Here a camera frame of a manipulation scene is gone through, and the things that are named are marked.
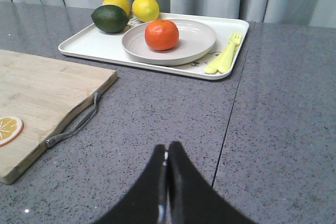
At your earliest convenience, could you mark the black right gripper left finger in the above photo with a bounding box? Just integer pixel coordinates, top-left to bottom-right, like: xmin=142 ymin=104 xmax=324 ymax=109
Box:
xmin=95 ymin=144 xmax=168 ymax=224

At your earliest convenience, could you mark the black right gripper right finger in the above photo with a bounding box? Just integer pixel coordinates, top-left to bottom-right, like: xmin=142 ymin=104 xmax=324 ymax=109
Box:
xmin=168 ymin=141 xmax=253 ymax=223

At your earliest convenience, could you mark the beige round plate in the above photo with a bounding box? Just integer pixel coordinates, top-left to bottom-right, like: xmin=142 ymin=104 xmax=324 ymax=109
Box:
xmin=122 ymin=19 xmax=216 ymax=66

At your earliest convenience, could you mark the orange tangerine fruit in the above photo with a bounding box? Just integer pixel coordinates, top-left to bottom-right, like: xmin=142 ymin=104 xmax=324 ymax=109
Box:
xmin=144 ymin=19 xmax=179 ymax=51

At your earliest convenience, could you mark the cream rectangular bear tray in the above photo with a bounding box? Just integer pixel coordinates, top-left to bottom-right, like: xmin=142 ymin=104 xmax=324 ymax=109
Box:
xmin=58 ymin=13 xmax=249 ymax=80

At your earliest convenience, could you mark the yellow plastic fork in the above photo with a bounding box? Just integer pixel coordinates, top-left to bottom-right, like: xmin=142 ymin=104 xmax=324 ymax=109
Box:
xmin=218 ymin=31 xmax=242 ymax=73

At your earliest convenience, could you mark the wooden cutting board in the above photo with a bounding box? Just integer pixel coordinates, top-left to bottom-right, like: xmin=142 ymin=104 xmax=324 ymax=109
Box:
xmin=1 ymin=50 xmax=118 ymax=185

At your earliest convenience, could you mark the orange slice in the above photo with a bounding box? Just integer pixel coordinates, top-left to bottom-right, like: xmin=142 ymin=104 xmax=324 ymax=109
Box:
xmin=1 ymin=116 xmax=24 ymax=146

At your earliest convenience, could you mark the dark green lime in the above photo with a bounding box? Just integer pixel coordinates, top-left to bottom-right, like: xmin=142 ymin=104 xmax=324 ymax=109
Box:
xmin=91 ymin=5 xmax=129 ymax=34

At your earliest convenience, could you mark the yellow lemon right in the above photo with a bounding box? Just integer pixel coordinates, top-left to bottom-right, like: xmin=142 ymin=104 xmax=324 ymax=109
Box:
xmin=132 ymin=0 xmax=160 ymax=23

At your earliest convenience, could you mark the yellow lemon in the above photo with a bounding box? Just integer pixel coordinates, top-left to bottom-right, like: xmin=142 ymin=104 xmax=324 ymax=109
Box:
xmin=132 ymin=0 xmax=160 ymax=23
xmin=102 ymin=0 xmax=131 ymax=15

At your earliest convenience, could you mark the yellow lemon left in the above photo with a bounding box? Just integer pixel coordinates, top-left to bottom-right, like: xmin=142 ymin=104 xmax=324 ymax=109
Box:
xmin=102 ymin=0 xmax=131 ymax=15

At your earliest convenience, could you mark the metal cutting board handle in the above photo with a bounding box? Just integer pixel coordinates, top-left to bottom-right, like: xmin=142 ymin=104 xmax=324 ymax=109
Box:
xmin=45 ymin=92 xmax=101 ymax=149

